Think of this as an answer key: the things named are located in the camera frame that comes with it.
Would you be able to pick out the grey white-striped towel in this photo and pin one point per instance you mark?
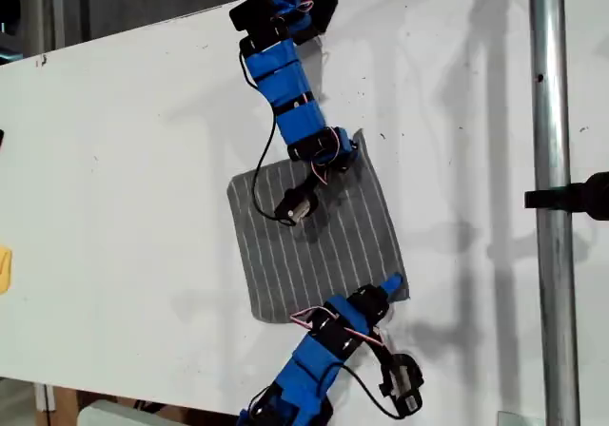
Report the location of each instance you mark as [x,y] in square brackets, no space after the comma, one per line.
[333,255]

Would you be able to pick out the pale plastic box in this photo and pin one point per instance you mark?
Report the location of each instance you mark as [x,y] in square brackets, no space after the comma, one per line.
[109,416]

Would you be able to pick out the grey metal bar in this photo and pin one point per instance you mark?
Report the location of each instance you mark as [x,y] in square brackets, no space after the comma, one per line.
[57,7]

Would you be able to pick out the wooden board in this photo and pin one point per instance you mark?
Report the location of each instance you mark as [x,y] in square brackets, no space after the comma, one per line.
[66,407]

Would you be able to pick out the yellow object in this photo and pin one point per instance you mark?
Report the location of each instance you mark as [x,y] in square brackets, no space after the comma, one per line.
[5,269]

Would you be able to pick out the black camera stalk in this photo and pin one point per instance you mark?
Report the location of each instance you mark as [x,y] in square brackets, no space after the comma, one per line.
[380,350]
[309,182]

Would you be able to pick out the black camera box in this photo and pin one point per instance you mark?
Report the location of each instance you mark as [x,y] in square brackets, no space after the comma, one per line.
[297,207]
[402,383]

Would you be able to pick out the black post clamp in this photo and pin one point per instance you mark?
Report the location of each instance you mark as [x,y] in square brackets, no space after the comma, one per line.
[571,198]

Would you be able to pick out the steel post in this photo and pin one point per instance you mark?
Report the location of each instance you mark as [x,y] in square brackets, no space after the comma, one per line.
[552,112]

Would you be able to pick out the white frame bar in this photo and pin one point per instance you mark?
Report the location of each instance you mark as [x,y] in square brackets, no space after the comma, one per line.
[44,397]

